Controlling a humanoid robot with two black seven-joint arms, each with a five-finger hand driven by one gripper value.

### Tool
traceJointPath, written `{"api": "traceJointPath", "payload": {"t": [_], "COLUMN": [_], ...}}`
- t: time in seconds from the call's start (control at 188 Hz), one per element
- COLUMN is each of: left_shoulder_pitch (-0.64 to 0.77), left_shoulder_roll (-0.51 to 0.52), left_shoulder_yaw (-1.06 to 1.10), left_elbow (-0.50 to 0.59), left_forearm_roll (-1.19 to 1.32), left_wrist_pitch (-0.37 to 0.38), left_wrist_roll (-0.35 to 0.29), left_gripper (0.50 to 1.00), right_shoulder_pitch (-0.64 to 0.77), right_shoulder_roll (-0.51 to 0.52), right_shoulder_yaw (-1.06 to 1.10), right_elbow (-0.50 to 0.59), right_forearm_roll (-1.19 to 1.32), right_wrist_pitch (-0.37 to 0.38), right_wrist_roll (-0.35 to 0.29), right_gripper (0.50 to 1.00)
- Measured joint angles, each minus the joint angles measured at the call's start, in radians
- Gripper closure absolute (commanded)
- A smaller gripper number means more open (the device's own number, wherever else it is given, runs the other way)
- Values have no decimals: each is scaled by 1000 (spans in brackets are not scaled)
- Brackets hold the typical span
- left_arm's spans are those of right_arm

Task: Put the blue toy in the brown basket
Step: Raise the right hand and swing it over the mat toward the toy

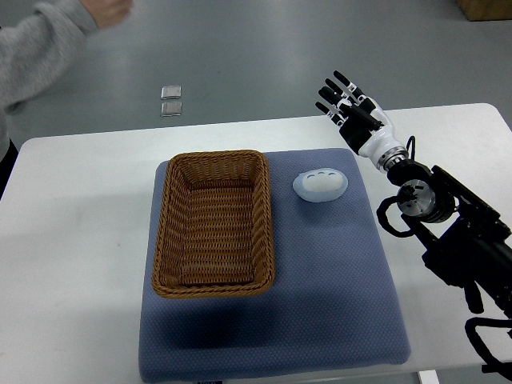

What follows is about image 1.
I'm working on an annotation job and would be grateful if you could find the blue padded mat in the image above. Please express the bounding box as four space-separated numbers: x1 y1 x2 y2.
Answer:
138 149 410 383

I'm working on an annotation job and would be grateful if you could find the brown cardboard box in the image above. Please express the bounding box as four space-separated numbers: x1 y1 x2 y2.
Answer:
456 0 511 22

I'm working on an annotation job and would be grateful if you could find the grey sleeved forearm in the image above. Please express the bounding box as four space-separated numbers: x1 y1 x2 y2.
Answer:
0 0 100 115

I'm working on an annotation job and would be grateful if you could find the metal floor plate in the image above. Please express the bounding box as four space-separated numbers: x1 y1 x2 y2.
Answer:
160 102 182 117
161 86 182 100

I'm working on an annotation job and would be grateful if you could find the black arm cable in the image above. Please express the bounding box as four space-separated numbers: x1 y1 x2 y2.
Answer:
376 195 417 238

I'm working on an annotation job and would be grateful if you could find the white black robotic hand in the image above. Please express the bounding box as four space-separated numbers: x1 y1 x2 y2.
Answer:
315 70 407 172

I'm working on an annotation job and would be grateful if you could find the lower metal floor plate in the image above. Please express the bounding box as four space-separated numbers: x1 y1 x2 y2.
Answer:
160 102 182 117

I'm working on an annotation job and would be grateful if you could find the person's hand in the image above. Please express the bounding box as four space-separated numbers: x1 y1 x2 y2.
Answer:
80 0 134 30

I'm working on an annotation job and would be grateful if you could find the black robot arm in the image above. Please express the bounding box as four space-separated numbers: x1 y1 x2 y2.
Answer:
315 71 511 317

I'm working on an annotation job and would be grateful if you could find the upper metal floor plate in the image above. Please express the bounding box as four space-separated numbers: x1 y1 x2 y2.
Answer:
161 86 182 100

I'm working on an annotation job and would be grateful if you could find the brown wicker basket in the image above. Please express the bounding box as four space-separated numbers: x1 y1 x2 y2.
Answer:
151 150 275 299

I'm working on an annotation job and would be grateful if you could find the light blue plush toy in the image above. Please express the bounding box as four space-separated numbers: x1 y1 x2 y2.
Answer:
292 168 348 203

